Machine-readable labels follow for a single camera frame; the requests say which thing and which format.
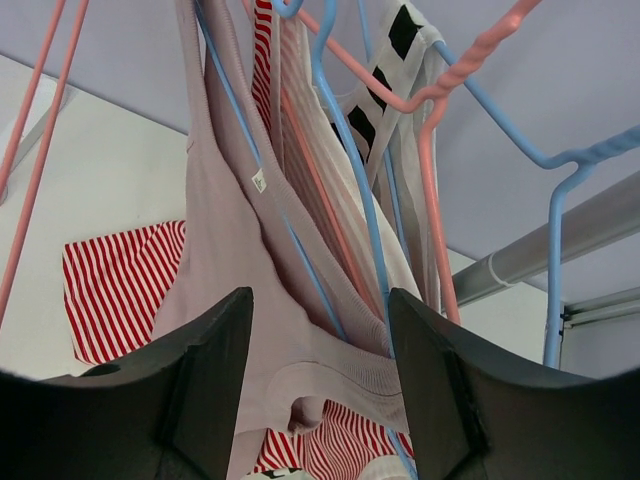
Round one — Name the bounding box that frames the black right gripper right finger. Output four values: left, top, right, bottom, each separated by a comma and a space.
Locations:
389, 288, 639, 479

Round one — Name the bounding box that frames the red striped tank top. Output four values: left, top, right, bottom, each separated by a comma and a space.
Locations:
63, 14, 412, 479

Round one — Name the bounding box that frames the mauve pink tank top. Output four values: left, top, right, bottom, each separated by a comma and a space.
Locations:
153, 1, 407, 479

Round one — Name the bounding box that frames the black white striped tank top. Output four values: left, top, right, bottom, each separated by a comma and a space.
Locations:
253, 1, 443, 479

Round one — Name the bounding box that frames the blue wire hanger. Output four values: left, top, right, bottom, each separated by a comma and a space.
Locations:
194, 1, 408, 437
357, 0, 640, 370

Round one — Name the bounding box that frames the pink wire hanger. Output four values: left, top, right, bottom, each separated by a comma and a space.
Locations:
1, 0, 89, 320
272, 0, 538, 325
1, 0, 66, 203

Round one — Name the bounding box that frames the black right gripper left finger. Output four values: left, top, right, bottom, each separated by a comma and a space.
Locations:
1, 287, 254, 479

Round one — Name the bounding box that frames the metal clothes rack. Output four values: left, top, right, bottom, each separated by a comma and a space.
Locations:
453, 173, 639, 307

